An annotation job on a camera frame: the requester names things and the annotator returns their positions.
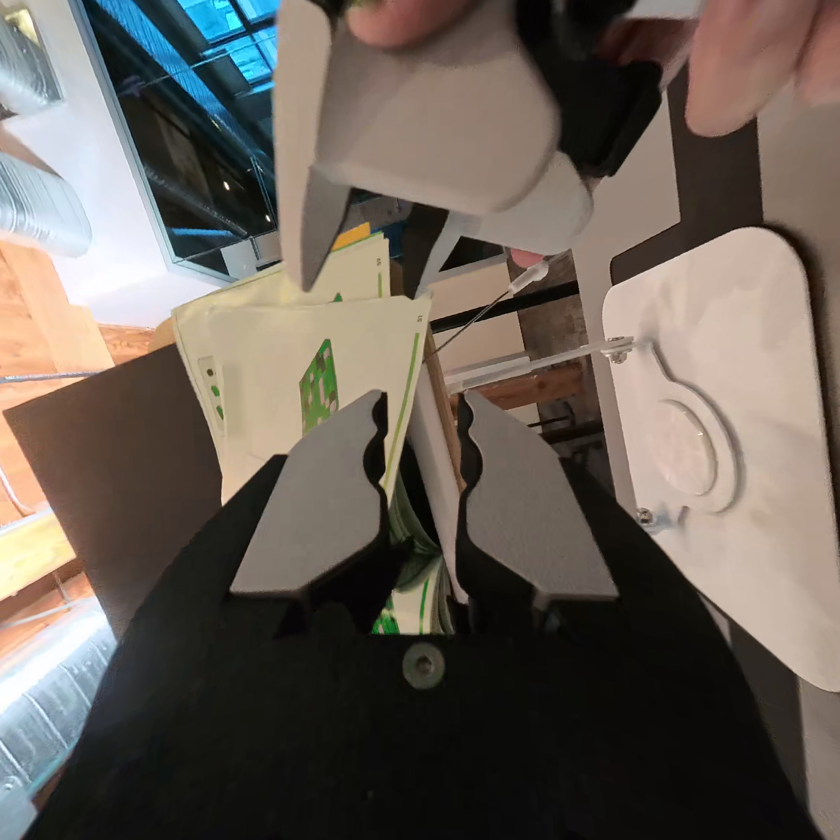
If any dark brown book stand board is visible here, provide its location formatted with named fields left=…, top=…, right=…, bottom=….
left=3, top=341, right=225, bottom=632

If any lego instruction booklet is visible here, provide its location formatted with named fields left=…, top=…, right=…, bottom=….
left=172, top=223, right=455, bottom=637

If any thin wire with white tip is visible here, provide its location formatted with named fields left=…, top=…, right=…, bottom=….
left=423, top=261, right=549, bottom=361

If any large spiral metal air duct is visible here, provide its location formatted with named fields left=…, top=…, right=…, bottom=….
left=0, top=609, right=118, bottom=809

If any glass partition window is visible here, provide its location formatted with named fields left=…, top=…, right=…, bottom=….
left=71, top=0, right=284, bottom=284

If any white metal base plate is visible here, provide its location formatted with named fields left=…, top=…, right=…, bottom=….
left=602, top=226, right=840, bottom=693

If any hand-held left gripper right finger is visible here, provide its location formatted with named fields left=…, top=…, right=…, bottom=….
left=455, top=390, right=621, bottom=603

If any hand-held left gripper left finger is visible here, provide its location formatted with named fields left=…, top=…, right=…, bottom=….
left=228, top=389, right=395, bottom=601

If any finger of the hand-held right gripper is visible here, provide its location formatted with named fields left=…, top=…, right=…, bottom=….
left=274, top=0, right=564, bottom=293
left=415, top=152, right=595, bottom=298

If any person's right hand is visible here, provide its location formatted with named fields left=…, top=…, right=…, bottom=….
left=346, top=0, right=840, bottom=139

